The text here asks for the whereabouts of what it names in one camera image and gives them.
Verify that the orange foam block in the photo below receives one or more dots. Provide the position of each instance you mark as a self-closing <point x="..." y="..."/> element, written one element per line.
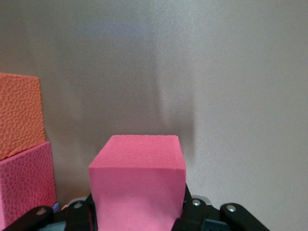
<point x="64" y="207"/>
<point x="20" y="113"/>

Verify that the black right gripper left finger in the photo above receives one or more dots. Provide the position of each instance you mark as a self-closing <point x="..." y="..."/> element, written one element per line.
<point x="77" y="216"/>

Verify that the red foam block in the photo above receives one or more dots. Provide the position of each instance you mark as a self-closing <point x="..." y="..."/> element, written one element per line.
<point x="26" y="183"/>
<point x="137" y="173"/>

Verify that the purple foam block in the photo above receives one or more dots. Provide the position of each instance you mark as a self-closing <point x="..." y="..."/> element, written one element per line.
<point x="56" y="207"/>

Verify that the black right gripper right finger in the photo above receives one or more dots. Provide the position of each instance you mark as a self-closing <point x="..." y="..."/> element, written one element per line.
<point x="199" y="214"/>

